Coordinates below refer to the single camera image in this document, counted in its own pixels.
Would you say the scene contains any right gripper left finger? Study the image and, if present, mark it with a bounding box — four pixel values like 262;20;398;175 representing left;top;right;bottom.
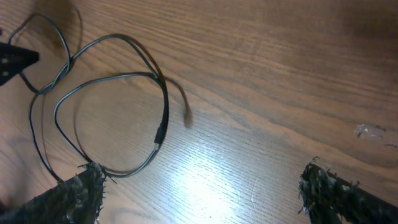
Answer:
1;163;106;224

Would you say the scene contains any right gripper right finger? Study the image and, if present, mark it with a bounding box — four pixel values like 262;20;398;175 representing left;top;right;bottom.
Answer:
298;157;397;224

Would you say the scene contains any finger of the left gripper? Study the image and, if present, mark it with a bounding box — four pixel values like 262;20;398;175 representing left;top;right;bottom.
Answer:
1;42;40;85

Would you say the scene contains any black USB cable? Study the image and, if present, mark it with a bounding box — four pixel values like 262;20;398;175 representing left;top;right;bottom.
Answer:
7;12;170;184

